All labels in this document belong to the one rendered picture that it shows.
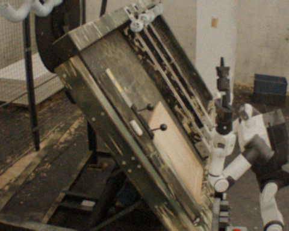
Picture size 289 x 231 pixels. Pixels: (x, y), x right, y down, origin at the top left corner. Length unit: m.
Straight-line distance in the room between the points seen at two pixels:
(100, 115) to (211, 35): 4.35
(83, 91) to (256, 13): 5.76
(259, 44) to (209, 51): 1.60
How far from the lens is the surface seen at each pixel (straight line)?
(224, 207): 2.44
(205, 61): 5.97
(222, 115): 1.76
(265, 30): 7.18
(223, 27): 5.81
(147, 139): 1.93
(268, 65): 7.31
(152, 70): 2.52
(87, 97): 1.65
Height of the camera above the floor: 2.21
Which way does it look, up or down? 23 degrees down
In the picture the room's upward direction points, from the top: straight up
